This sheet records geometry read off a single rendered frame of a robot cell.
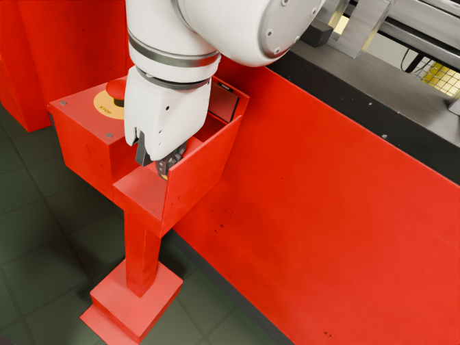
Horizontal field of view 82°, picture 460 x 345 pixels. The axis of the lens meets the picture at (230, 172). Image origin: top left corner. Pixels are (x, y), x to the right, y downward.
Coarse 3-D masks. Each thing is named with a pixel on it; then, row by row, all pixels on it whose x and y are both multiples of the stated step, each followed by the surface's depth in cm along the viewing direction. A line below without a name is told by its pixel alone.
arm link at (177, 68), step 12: (132, 36) 22; (132, 48) 22; (144, 48) 21; (132, 60) 24; (144, 60) 22; (156, 60) 22; (168, 60) 22; (180, 60) 22; (192, 60) 22; (204, 60) 23; (216, 60) 24; (156, 72) 22; (168, 72) 22; (180, 72) 22; (192, 72) 23; (204, 72) 24
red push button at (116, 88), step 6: (108, 84) 35; (114, 84) 35; (120, 84) 35; (108, 90) 34; (114, 90) 34; (120, 90) 35; (114, 96) 34; (120, 96) 34; (114, 102) 36; (120, 102) 36
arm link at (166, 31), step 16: (128, 0) 20; (144, 0) 19; (160, 0) 18; (176, 0) 16; (128, 16) 21; (144, 16) 19; (160, 16) 19; (176, 16) 18; (144, 32) 20; (160, 32) 20; (176, 32) 20; (192, 32) 20; (160, 48) 21; (176, 48) 21; (192, 48) 21; (208, 48) 22
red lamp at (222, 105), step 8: (216, 88) 38; (216, 96) 38; (224, 96) 38; (232, 96) 37; (208, 104) 40; (216, 104) 39; (224, 104) 38; (232, 104) 38; (216, 112) 40; (224, 112) 39; (232, 112) 39
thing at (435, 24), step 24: (408, 0) 60; (432, 0) 58; (384, 24) 65; (408, 24) 62; (432, 24) 60; (456, 24) 57; (408, 48) 65; (432, 48) 62; (456, 48) 59; (456, 72) 62
